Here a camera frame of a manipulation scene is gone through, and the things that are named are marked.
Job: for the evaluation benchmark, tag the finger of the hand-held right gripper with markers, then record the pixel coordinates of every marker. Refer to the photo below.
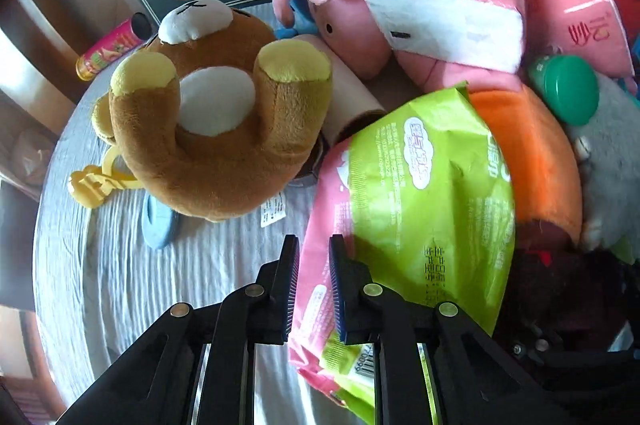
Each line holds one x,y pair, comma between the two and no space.
550,355

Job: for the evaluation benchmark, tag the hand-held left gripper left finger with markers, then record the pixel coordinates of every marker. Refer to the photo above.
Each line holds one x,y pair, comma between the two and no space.
292,285

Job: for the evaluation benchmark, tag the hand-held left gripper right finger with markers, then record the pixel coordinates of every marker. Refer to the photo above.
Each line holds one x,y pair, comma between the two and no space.
336,290

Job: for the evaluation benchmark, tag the maroon cloth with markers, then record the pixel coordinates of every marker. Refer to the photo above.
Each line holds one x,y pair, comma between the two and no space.
560,285

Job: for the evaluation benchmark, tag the lime green wipes pack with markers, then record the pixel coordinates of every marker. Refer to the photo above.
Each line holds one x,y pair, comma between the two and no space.
430,205

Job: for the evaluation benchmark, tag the light green cloth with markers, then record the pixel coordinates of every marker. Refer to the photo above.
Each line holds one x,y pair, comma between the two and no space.
625,251

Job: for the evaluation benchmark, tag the light blue plastic scoop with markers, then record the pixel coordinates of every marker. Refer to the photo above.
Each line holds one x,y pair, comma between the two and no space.
160,227

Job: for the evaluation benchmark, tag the brown bear plush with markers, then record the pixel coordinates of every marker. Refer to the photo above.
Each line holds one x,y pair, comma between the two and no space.
210,155

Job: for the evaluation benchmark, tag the white paper roll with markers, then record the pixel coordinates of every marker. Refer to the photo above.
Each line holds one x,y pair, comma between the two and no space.
345,95

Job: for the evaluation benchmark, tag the grey plush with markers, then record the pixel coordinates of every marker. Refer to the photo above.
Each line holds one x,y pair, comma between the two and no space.
610,165

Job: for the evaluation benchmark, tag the orange cloth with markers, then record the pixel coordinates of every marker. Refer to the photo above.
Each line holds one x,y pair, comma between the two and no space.
535,155

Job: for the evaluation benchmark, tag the yellow plastic stick toy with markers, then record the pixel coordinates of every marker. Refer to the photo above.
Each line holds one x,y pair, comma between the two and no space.
90,187

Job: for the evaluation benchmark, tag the green round cap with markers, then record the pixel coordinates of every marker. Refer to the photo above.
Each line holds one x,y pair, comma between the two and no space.
565,90

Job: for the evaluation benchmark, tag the pink pig plush blue ears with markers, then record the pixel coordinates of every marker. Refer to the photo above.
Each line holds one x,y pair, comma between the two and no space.
345,20

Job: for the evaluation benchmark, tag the translucent plastic bag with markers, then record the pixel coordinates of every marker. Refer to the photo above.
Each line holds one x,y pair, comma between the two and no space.
32,152

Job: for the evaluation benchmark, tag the pink snack tube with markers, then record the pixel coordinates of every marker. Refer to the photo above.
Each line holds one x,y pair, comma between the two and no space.
107,52

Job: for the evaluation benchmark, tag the pink floral tissue pack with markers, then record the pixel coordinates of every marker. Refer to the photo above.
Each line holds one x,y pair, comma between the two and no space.
450,15

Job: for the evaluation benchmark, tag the pink tissue pack red print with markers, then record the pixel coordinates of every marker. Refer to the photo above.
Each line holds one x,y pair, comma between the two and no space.
580,20

